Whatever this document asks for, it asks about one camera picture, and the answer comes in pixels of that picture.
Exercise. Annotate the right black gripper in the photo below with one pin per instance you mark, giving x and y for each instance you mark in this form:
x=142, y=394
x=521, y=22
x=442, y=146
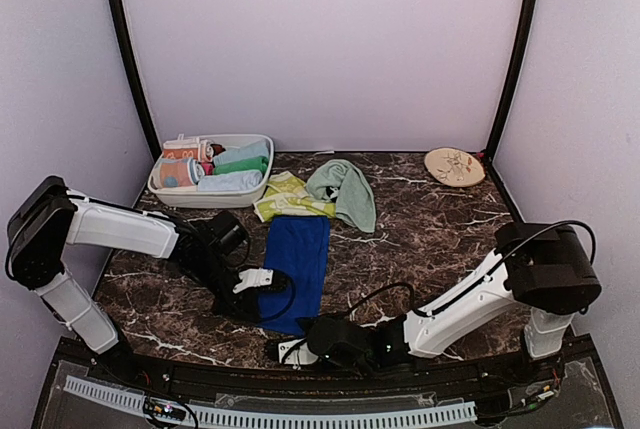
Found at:
x=305, y=322

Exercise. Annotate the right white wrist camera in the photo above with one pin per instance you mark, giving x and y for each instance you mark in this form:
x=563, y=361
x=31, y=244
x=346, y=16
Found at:
x=295, y=353

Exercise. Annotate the sage green towel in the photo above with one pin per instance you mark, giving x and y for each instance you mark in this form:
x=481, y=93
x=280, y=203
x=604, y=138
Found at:
x=340, y=182

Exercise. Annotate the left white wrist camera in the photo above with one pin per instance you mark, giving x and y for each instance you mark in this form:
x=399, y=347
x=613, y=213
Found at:
x=253, y=278

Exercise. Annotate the light blue rolled towel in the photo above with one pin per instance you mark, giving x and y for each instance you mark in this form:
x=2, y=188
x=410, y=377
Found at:
x=259, y=148

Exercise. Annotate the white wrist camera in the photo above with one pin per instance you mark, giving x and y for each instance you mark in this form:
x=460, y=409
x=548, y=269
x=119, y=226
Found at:
x=295, y=353
x=253, y=278

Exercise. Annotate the black frame post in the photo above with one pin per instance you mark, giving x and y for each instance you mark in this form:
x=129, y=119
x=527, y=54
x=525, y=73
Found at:
x=516, y=60
x=128, y=58

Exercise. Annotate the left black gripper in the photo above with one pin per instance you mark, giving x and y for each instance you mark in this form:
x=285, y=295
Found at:
x=247, y=301

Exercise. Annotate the pink red rolled towel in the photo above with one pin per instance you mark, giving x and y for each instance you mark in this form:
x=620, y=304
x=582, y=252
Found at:
x=207, y=159

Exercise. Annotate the orange blue rolled towel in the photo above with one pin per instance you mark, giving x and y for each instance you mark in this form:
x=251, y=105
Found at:
x=177, y=173

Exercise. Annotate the yellow-green patterned towel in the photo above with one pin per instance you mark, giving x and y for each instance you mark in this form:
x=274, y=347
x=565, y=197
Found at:
x=286, y=195

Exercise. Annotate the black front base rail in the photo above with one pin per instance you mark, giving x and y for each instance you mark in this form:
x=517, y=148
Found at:
x=238, y=363

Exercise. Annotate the pale blue rolled towel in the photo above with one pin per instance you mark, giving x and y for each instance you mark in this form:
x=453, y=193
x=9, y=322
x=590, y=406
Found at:
x=239, y=181

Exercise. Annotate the right black frame post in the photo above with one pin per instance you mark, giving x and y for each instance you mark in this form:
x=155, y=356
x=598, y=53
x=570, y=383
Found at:
x=516, y=60

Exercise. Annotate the orange patterned rolled towel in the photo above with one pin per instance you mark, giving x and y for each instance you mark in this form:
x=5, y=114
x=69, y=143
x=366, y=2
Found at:
x=185, y=147

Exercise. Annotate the cream bird-pattern plate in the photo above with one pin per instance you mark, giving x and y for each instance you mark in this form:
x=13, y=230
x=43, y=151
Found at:
x=454, y=168

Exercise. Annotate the white plastic basket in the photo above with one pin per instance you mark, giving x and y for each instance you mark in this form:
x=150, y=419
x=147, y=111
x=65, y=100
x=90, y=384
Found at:
x=193, y=198

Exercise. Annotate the left black frame post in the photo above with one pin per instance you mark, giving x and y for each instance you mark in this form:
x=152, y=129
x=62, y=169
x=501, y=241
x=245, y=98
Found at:
x=128, y=58

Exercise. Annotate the green rolled towel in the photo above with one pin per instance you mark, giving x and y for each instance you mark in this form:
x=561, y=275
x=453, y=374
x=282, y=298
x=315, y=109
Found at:
x=258, y=163

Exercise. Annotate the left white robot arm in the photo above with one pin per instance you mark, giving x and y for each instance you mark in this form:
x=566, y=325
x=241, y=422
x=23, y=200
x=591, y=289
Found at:
x=54, y=217

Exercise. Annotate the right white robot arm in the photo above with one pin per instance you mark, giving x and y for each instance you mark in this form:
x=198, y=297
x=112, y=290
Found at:
x=543, y=267

